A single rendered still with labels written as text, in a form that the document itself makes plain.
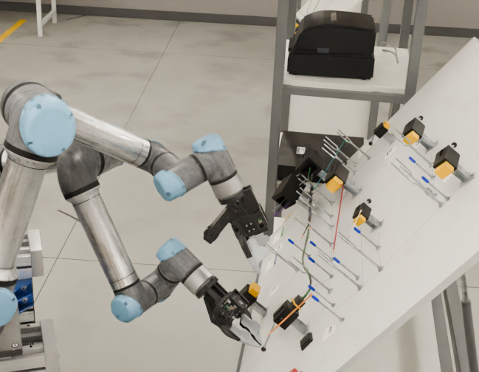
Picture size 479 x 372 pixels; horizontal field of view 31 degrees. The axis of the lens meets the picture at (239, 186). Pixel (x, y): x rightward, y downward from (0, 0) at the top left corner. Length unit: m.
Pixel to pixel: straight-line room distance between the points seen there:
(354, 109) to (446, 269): 3.46
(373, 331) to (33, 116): 0.86
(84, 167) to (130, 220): 2.97
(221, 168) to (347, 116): 3.27
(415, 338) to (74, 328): 1.91
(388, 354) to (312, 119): 2.75
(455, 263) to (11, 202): 0.94
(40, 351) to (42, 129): 0.63
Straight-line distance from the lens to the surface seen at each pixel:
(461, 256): 1.84
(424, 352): 2.76
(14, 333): 2.13
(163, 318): 4.23
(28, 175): 1.82
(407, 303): 1.88
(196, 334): 4.12
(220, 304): 2.19
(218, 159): 2.03
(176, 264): 2.23
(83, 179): 2.16
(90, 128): 1.99
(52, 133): 1.78
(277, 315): 2.20
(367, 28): 2.98
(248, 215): 2.09
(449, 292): 2.70
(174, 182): 2.00
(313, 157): 2.83
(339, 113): 5.25
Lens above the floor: 2.37
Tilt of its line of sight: 25 degrees down
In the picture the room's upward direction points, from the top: 3 degrees clockwise
